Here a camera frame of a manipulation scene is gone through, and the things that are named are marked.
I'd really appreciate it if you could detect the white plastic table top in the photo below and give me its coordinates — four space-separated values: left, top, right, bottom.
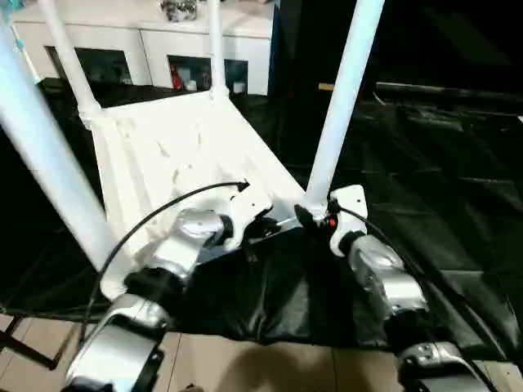
78 88 312 302

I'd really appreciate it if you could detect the black work surface mat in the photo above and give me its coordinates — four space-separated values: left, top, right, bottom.
0 75 523 363

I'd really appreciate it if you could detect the dark patterned object on cabinet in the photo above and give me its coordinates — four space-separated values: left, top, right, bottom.
160 0 200 22

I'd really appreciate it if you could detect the white glass door cabinet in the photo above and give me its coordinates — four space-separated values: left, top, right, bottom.
11 0 275 98

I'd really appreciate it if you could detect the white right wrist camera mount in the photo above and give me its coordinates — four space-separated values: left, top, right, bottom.
326 184 370 258

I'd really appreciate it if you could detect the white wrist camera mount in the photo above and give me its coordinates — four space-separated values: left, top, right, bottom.
326 184 370 258
226 186 275 251

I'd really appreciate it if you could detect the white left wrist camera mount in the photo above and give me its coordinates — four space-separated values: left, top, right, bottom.
226 186 275 251

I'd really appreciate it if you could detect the black left wrist camera cable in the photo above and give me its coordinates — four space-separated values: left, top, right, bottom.
78 177 252 345

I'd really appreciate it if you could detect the black metal frame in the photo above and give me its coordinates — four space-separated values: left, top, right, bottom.
373 80 523 100

